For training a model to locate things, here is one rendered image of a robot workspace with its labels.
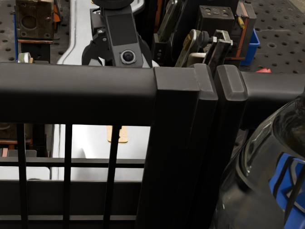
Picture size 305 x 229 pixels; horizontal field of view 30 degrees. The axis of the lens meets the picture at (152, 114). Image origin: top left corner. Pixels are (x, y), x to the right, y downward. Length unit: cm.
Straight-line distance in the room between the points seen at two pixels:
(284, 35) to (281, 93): 174
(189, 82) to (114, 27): 63
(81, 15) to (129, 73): 109
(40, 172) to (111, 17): 29
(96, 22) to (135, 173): 27
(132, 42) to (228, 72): 60
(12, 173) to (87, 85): 71
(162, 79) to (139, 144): 77
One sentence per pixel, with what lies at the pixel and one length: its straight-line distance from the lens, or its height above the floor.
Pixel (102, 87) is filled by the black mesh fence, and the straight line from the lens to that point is 28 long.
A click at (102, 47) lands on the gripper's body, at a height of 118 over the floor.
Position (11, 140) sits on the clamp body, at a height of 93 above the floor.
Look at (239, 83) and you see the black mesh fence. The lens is 30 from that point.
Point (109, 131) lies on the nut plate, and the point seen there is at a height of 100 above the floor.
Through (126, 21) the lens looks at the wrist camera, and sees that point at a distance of 91.
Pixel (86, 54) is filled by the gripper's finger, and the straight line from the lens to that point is 96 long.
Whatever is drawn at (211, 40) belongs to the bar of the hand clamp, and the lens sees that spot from 97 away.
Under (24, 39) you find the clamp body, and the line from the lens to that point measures 142.
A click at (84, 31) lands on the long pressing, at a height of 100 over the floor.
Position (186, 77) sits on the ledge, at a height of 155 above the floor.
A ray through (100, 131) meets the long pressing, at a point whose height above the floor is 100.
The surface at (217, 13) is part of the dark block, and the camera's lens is 122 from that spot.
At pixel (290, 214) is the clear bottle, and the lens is 21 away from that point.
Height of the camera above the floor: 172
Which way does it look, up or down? 41 degrees down
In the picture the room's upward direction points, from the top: 9 degrees clockwise
